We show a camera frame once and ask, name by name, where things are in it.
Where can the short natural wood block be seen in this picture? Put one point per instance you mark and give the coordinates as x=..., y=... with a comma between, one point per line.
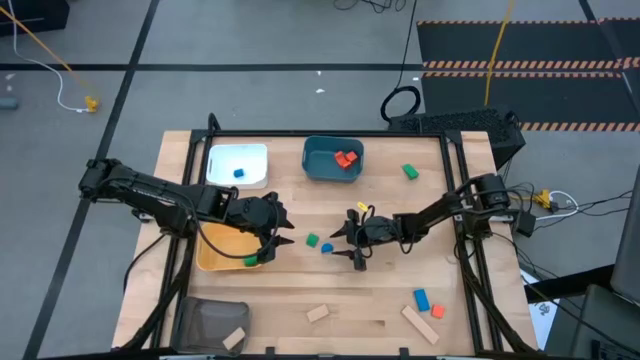
x=317, y=313
x=234, y=338

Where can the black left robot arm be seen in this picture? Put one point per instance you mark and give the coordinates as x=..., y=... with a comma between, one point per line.
x=150, y=195

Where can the blue rectangular block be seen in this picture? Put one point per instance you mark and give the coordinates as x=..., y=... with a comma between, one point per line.
x=421, y=300

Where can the green rectangular block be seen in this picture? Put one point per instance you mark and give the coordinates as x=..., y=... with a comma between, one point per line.
x=410, y=171

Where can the white paper sheet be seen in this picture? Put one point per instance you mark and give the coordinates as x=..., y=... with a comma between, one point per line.
x=542, y=320

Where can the black perforated computer case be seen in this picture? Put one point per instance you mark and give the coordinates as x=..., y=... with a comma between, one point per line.
x=465, y=122

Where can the grey monitor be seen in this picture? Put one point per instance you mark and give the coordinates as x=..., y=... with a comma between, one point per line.
x=630, y=240

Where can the orange-red cube block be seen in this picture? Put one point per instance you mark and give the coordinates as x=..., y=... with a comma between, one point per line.
x=438, y=311
x=352, y=156

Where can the dark grey equipment case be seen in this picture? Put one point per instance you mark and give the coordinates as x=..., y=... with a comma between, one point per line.
x=600, y=325

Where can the white plastic bin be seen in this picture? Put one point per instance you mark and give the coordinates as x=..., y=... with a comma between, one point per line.
x=235, y=160

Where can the small blue block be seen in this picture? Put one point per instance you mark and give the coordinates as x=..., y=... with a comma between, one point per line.
x=238, y=173

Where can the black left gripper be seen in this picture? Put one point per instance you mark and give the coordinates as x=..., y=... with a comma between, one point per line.
x=250, y=215

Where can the black floor box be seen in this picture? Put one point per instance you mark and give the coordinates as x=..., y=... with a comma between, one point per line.
x=30, y=15

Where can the black table frame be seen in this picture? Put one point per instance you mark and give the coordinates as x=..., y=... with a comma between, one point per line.
x=325, y=133

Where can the yellow plastic bin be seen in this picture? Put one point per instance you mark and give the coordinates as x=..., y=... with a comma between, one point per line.
x=220, y=255

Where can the teal plastic bin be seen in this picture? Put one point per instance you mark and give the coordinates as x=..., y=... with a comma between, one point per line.
x=320, y=160

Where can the orange-red arch block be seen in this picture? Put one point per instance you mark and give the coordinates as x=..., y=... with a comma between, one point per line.
x=341, y=161

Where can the blue half-round block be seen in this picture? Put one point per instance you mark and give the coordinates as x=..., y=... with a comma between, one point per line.
x=327, y=248

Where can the grey translucent plastic bin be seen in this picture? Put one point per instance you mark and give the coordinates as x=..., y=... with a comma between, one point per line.
x=210, y=320

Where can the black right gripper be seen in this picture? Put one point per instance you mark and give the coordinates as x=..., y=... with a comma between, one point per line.
x=380, y=231

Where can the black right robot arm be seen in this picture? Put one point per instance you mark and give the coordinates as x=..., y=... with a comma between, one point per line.
x=450, y=205

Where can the long natural wood plank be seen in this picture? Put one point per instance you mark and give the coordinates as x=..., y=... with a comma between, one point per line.
x=420, y=324

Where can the hazard-striped black floor mat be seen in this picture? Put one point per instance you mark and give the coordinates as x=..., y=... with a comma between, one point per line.
x=550, y=45

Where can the black power adapter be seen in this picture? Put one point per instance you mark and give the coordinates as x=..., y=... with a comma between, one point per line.
x=525, y=223

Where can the green cube block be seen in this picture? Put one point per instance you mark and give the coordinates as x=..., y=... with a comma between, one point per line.
x=312, y=240

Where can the small grey floor object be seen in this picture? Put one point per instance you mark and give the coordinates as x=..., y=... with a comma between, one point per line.
x=7, y=104

